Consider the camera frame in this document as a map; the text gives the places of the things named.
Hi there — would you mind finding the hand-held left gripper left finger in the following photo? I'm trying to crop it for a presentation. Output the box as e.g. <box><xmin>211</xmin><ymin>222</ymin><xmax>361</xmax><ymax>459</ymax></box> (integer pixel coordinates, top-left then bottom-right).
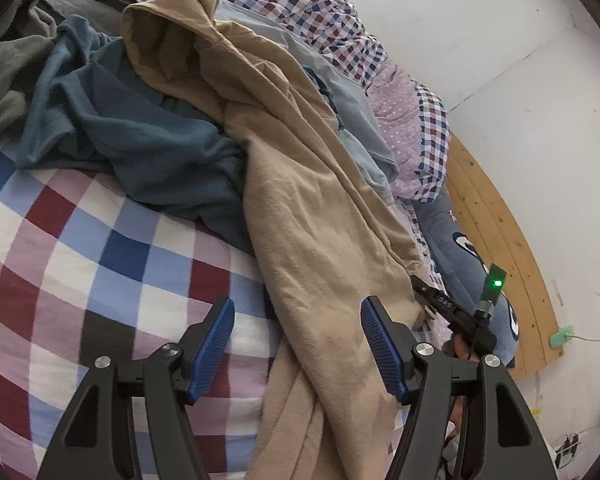
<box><xmin>36</xmin><ymin>296</ymin><xmax>236</xmax><ymax>480</ymax></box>

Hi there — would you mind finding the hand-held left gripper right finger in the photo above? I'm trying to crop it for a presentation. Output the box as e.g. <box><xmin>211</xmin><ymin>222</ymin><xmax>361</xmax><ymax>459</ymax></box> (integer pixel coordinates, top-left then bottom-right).
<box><xmin>360</xmin><ymin>296</ymin><xmax>558</xmax><ymax>480</ymax></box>

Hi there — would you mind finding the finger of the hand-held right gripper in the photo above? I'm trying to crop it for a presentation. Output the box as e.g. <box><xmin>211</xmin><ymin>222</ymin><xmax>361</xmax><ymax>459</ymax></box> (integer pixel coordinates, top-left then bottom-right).
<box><xmin>411</xmin><ymin>275</ymin><xmax>461</xmax><ymax>318</ymax></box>

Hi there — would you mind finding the tan shirt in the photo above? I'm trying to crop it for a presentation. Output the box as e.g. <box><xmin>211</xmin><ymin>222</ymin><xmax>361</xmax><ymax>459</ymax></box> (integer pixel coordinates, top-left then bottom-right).
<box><xmin>121</xmin><ymin>0</ymin><xmax>426</xmax><ymax>480</ymax></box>

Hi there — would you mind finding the person's right hand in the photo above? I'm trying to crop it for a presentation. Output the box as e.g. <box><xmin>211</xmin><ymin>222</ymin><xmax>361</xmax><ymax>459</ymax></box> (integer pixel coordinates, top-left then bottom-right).
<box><xmin>442</xmin><ymin>337</ymin><xmax>481</xmax><ymax>363</ymax></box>

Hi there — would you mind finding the blue plush pillow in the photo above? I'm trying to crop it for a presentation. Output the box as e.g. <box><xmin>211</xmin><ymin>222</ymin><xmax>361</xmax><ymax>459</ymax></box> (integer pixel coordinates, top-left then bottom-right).
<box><xmin>415</xmin><ymin>187</ymin><xmax>523</xmax><ymax>368</ymax></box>

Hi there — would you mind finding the wooden headboard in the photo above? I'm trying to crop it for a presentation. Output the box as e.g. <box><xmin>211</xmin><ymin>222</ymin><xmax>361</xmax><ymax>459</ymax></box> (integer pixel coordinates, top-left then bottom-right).
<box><xmin>445</xmin><ymin>132</ymin><xmax>566</xmax><ymax>376</ymax></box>

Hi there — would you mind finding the purple checked quilt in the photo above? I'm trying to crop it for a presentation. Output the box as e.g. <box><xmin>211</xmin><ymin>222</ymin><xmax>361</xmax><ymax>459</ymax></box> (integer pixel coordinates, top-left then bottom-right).
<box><xmin>32</xmin><ymin>0</ymin><xmax>453</xmax><ymax>203</ymax></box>

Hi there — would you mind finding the light blue shirt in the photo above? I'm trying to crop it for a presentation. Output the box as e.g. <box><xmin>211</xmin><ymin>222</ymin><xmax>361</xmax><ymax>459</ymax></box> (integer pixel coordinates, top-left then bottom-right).
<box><xmin>87</xmin><ymin>0</ymin><xmax>401</xmax><ymax>206</ymax></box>

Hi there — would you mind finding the teal shirt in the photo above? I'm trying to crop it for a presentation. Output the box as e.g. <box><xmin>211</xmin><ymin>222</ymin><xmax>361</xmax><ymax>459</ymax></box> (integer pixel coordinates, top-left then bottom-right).
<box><xmin>17</xmin><ymin>14</ymin><xmax>343</xmax><ymax>256</ymax></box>

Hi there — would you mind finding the dark grey shirt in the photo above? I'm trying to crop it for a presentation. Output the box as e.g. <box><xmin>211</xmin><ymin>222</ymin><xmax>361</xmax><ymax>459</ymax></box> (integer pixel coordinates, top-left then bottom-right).
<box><xmin>0</xmin><ymin>0</ymin><xmax>153</xmax><ymax>146</ymax></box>

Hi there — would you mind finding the green wall plug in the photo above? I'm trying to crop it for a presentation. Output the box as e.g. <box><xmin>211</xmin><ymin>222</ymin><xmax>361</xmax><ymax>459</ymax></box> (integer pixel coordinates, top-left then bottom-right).
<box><xmin>550</xmin><ymin>326</ymin><xmax>577</xmax><ymax>348</ymax></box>

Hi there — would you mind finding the white plug cable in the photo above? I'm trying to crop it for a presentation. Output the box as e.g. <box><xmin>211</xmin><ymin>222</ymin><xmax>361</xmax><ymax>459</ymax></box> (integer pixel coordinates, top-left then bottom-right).
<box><xmin>570</xmin><ymin>332</ymin><xmax>600</xmax><ymax>376</ymax></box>

